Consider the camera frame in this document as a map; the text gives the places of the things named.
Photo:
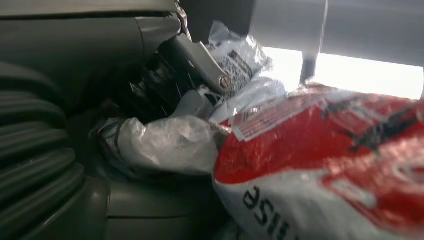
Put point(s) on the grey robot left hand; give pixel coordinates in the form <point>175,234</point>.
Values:
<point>82,49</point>

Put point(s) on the white parcel bag red-black print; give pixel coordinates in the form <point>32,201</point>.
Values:
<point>314,159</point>

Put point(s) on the black window frame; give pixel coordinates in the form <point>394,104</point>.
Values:
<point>308,69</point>

